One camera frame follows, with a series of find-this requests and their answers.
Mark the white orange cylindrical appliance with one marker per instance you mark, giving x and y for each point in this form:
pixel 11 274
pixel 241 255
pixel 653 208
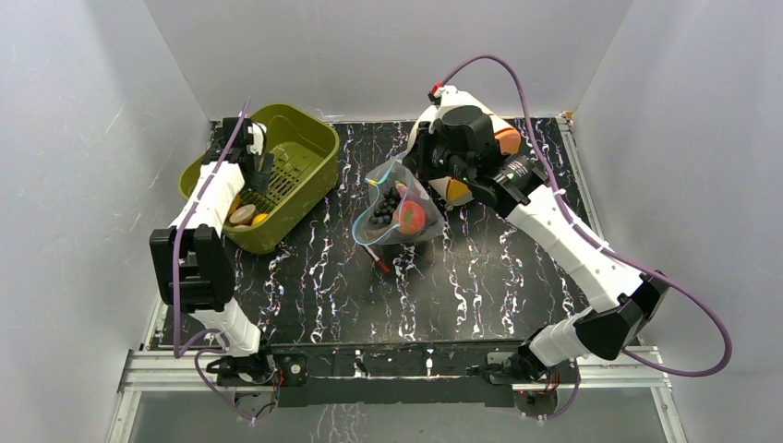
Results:
pixel 492 141

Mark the black toy grape bunch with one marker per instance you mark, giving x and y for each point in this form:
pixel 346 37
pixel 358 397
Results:
pixel 384 209

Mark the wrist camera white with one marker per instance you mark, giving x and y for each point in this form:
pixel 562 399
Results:
pixel 447 97
pixel 256 138

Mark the white round toy food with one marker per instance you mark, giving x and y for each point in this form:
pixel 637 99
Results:
pixel 243 215

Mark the clear zip top bag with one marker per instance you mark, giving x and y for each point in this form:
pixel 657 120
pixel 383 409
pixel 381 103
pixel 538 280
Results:
pixel 380 179

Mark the purple toy eggplant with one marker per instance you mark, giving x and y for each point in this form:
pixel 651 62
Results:
pixel 401 189

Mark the small orange toy fruit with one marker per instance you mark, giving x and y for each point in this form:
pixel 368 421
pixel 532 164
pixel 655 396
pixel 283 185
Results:
pixel 234 205

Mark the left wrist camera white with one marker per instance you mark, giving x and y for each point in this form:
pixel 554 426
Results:
pixel 256 138

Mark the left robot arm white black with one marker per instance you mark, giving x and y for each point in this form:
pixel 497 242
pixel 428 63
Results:
pixel 193 273

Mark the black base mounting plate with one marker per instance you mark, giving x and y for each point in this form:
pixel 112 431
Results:
pixel 418 372

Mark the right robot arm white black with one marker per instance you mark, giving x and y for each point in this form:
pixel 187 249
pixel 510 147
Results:
pixel 621 299

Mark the olive green plastic basket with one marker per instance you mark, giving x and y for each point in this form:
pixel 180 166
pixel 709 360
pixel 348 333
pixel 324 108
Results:
pixel 304 172

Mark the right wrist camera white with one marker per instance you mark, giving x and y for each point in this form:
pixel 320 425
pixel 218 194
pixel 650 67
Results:
pixel 447 97

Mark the yellow toy lemon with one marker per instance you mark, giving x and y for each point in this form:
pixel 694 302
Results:
pixel 259 218

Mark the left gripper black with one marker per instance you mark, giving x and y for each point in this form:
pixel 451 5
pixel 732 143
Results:
pixel 258 183

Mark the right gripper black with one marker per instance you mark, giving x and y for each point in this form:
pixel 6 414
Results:
pixel 426 169

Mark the red white marker pen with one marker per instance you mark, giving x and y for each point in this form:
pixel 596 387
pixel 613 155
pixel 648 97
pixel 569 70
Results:
pixel 378 261

